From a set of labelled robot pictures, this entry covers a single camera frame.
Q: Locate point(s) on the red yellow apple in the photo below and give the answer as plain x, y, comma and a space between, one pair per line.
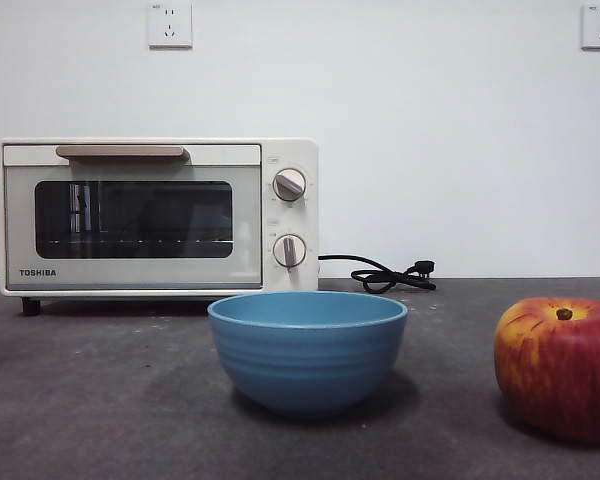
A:
560, 375

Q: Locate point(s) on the blue ribbed bowl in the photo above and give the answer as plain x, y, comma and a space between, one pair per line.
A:
305, 365

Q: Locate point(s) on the cream white toaster oven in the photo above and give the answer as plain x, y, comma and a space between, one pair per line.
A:
311, 220

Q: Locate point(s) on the beige oven knob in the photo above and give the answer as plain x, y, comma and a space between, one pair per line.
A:
289, 185
289, 251

